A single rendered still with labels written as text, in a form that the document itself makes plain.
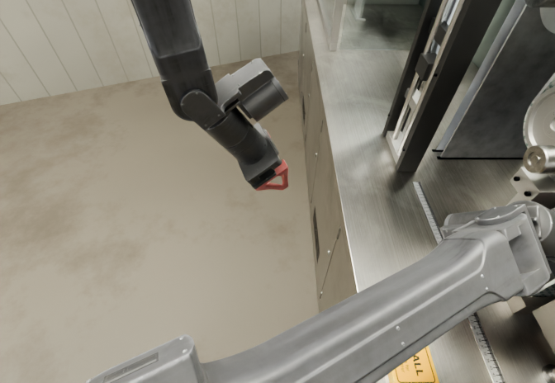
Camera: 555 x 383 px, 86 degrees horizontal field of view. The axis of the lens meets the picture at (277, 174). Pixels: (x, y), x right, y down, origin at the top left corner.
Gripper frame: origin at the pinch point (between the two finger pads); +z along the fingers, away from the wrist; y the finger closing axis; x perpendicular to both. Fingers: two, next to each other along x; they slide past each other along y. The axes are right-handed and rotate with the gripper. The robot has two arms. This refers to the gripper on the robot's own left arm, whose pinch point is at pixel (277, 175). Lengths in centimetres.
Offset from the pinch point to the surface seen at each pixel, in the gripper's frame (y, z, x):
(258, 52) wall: 251, 125, -20
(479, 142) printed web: -1, 35, -44
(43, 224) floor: 102, 39, 144
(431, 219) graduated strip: -13.2, 28.8, -21.1
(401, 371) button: -34.9, 14.0, 0.1
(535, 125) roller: -14.0, 12.4, -42.0
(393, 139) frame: 11.2, 30.1, -28.1
